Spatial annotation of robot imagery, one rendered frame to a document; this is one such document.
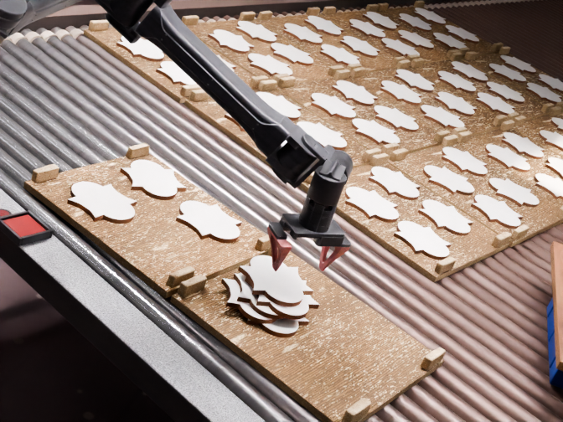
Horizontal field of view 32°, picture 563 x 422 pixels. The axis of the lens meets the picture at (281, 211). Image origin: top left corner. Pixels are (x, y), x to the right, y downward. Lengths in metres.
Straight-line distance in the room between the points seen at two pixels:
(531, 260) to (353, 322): 0.72
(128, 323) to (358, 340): 0.44
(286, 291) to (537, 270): 0.83
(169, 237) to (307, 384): 0.45
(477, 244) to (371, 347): 0.61
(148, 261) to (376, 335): 0.46
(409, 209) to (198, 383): 0.93
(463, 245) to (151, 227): 0.78
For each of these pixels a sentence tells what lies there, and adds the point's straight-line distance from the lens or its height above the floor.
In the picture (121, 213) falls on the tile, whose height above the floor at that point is 0.95.
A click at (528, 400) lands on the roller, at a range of 2.00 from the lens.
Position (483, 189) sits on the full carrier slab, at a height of 0.94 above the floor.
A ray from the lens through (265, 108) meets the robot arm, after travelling 1.70.
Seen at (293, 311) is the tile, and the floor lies 0.98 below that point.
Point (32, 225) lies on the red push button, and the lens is 1.94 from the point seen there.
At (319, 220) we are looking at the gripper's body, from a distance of 1.73.
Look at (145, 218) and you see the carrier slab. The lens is 2.03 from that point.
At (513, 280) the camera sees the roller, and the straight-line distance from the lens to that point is 2.39.
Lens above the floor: 1.97
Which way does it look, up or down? 28 degrees down
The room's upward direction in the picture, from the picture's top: 20 degrees clockwise
